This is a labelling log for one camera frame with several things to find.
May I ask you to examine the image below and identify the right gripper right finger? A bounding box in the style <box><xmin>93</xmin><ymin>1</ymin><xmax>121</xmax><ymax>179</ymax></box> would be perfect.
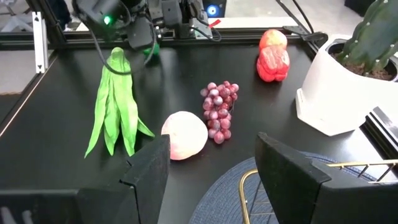
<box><xmin>254</xmin><ymin>132</ymin><xmax>398</xmax><ymax>224</ymax></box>

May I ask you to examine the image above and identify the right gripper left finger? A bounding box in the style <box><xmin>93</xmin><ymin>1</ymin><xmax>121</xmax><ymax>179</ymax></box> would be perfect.
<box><xmin>77</xmin><ymin>134</ymin><xmax>171</xmax><ymax>224</ymax></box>

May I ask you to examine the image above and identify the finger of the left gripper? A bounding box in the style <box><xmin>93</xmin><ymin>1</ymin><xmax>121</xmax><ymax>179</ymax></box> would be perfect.
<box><xmin>126</xmin><ymin>15</ymin><xmax>142</xmax><ymax>50</ymax></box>
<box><xmin>141</xmin><ymin>15</ymin><xmax>155</xmax><ymax>50</ymax></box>

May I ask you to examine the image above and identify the green bell pepper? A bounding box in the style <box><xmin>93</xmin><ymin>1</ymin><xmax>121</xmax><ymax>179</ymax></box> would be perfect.
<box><xmin>143</xmin><ymin>43</ymin><xmax>160</xmax><ymax>57</ymax></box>

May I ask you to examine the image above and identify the pink peach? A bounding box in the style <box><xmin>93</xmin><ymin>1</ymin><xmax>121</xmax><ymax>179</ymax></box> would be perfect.
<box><xmin>160</xmin><ymin>110</ymin><xmax>209</xmax><ymax>161</ymax></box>

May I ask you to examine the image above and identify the green leafy vegetable bunch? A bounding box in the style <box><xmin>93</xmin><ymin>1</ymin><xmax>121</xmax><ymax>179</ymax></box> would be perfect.
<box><xmin>84</xmin><ymin>47</ymin><xmax>155</xmax><ymax>159</ymax></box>

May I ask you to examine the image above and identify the red grape bunch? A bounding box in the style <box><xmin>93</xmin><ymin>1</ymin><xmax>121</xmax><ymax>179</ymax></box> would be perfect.
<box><xmin>200</xmin><ymin>80</ymin><xmax>240</xmax><ymax>145</ymax></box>

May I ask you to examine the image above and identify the red bell pepper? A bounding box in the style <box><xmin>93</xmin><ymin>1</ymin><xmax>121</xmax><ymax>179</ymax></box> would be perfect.
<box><xmin>256</xmin><ymin>45</ymin><xmax>291</xmax><ymax>83</ymax></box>

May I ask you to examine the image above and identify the red apple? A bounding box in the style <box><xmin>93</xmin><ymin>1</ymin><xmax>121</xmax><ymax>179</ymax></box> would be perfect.
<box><xmin>258</xmin><ymin>29</ymin><xmax>288</xmax><ymax>52</ymax></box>

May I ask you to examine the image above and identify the black device with blue light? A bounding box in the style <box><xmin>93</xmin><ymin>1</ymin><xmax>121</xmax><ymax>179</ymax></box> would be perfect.
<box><xmin>201</xmin><ymin>0</ymin><xmax>228</xmax><ymax>18</ymax></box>

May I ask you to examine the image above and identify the white hexagonal plant pot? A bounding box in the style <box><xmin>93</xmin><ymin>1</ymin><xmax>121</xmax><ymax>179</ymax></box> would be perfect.
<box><xmin>295</xmin><ymin>33</ymin><xmax>398</xmax><ymax>137</ymax></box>

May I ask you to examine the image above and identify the green cactus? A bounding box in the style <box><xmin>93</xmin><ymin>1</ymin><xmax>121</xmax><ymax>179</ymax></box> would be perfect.
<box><xmin>336</xmin><ymin>0</ymin><xmax>398</xmax><ymax>75</ymax></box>

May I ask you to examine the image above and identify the black left wrist camera cable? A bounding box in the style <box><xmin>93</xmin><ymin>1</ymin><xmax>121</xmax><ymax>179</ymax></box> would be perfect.
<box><xmin>88</xmin><ymin>18</ymin><xmax>158</xmax><ymax>76</ymax></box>

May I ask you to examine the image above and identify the metal wire basket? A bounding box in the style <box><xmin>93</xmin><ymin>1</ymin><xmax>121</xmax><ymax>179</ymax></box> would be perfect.
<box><xmin>238</xmin><ymin>159</ymin><xmax>398</xmax><ymax>224</ymax></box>

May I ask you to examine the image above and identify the white metal bracket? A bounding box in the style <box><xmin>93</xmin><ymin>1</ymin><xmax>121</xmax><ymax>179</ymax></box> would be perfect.
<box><xmin>31</xmin><ymin>11</ymin><xmax>48</xmax><ymax>74</ymax></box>

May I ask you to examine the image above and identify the black cable with plug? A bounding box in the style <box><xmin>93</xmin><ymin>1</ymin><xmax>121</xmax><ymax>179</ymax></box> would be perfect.
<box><xmin>275</xmin><ymin>0</ymin><xmax>329</xmax><ymax>48</ymax></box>

